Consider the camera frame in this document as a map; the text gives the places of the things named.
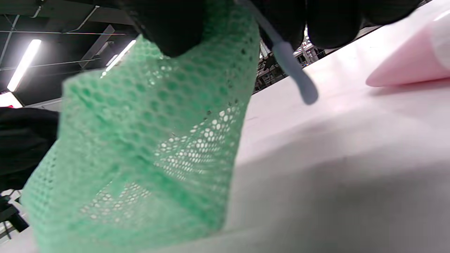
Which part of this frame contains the person's right hand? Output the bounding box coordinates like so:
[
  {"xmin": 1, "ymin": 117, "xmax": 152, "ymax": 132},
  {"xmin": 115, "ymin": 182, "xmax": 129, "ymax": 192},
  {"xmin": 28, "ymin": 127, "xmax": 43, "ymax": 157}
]
[{"xmin": 120, "ymin": 0, "xmax": 422, "ymax": 58}]

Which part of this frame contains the row of ceiling light tubes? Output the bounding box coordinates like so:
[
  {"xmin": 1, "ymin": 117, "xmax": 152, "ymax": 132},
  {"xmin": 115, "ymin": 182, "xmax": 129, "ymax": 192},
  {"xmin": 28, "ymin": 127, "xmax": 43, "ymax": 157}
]
[{"xmin": 7, "ymin": 39, "xmax": 137, "ymax": 92}]

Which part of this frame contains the pink cleansing milk bottle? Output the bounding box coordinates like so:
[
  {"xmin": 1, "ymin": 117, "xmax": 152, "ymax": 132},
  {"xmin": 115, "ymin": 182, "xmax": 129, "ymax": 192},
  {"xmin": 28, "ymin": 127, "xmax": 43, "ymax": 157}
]
[{"xmin": 366, "ymin": 9, "xmax": 450, "ymax": 87}]

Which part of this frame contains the person's left hand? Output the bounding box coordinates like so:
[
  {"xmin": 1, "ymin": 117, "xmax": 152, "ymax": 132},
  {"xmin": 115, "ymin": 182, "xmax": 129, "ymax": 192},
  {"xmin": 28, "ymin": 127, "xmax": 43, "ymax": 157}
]
[{"xmin": 0, "ymin": 107, "xmax": 60, "ymax": 193}]

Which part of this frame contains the green mesh toiletry bag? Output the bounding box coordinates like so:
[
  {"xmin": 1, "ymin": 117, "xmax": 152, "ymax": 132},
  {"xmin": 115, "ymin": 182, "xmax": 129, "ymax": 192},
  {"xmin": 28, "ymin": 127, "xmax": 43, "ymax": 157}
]
[{"xmin": 21, "ymin": 0, "xmax": 319, "ymax": 253}]

